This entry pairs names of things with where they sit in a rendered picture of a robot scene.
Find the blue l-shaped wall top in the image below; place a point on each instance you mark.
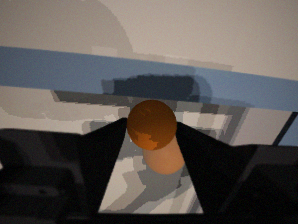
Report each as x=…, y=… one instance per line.
x=77, y=72

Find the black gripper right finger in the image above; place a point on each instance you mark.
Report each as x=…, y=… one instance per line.
x=218, y=170

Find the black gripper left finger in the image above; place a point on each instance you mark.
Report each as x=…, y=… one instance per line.
x=90, y=157

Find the brown ball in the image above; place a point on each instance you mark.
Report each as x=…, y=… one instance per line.
x=151, y=125

